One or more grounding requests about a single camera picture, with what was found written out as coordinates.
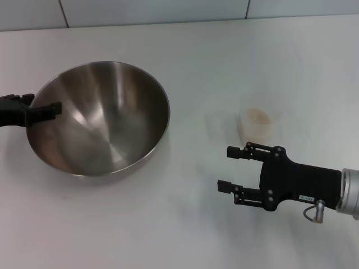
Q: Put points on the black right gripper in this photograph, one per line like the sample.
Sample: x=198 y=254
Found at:
x=300 y=182

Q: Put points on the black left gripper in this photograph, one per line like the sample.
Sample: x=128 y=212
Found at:
x=12 y=112

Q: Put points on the large stainless steel bowl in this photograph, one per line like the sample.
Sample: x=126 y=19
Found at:
x=106 y=117

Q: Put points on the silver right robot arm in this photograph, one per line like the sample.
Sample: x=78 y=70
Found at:
x=350 y=190

